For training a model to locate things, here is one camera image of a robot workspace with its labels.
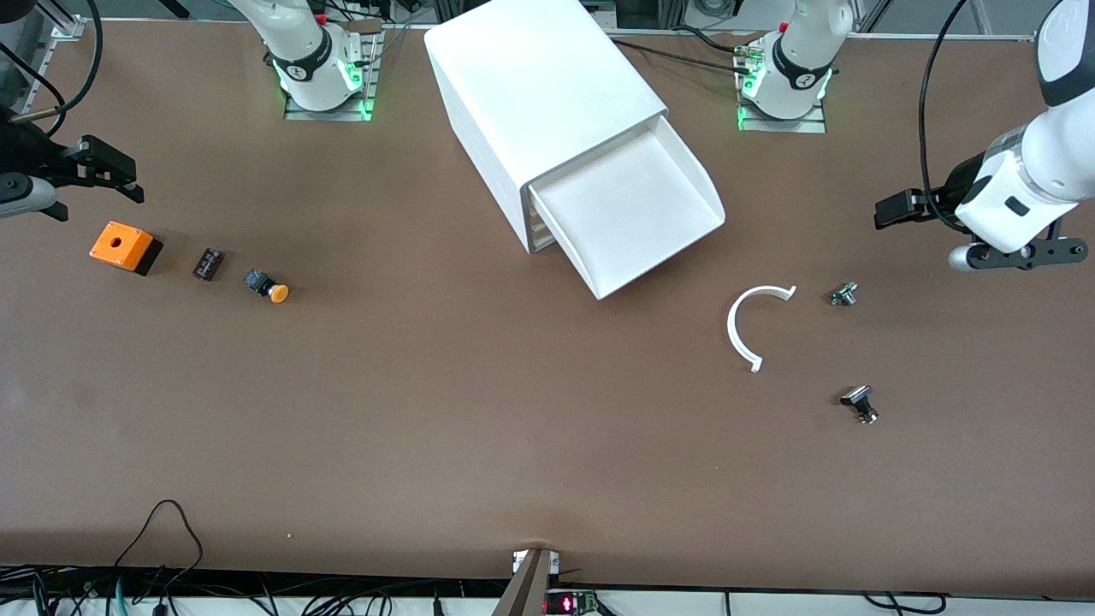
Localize red LED display module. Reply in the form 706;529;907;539
544;589;600;616

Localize orange push button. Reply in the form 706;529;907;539
244;269;290;305

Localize white curved plastic arc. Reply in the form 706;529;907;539
727;285;798;374

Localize black looped cable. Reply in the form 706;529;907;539
114;500;204;591

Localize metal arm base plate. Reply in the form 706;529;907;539
737;81;828;134
283;26;382;121

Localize aluminium frame profile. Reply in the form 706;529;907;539
47;0;86;40

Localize black table cable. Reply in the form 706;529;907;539
609;38;747;74
672;24;754;56

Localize grey metal bar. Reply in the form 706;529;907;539
492;548;561;616

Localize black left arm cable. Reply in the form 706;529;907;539
919;0;976;234

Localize black capped metal switch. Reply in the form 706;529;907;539
839;385;880;425

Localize orange black switch box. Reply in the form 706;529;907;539
89;222;164;276

